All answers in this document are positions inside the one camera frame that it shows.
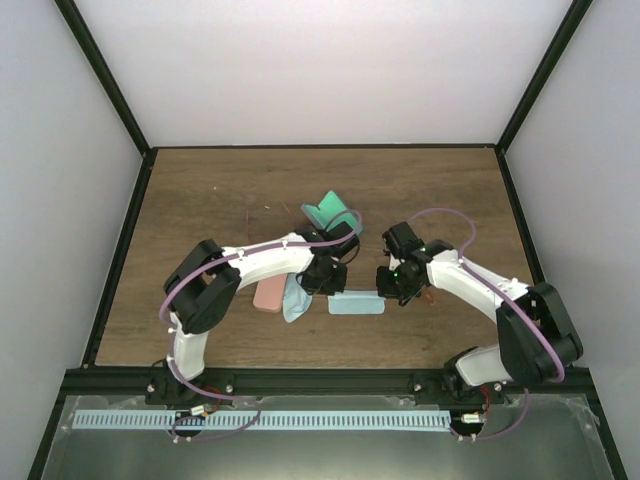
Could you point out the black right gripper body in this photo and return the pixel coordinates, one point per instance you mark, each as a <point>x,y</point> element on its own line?
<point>398,286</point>

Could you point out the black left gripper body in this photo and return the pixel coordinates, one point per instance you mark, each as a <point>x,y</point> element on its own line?
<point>325,280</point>

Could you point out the orange transparent sunglasses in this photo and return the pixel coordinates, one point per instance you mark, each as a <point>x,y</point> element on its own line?
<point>428,297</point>

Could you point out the light blue cleaning cloth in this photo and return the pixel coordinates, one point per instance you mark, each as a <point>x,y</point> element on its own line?
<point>356,303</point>

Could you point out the pink glasses case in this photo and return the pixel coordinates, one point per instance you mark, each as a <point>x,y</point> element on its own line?
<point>269,294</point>

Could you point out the grey glasses case green lining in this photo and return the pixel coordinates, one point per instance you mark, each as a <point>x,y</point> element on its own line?
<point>330,211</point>

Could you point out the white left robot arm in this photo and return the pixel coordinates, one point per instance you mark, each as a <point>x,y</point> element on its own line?
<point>200,291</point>

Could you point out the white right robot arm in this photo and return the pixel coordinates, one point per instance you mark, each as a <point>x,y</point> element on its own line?
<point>536,338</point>

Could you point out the thin red sunglasses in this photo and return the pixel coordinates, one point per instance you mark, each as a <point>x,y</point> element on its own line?
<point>252,219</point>

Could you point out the black front mounting rail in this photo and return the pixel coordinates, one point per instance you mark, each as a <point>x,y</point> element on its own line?
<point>157,386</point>

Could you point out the light blue slotted cable duct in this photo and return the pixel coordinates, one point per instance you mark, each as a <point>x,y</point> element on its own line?
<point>227,420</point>

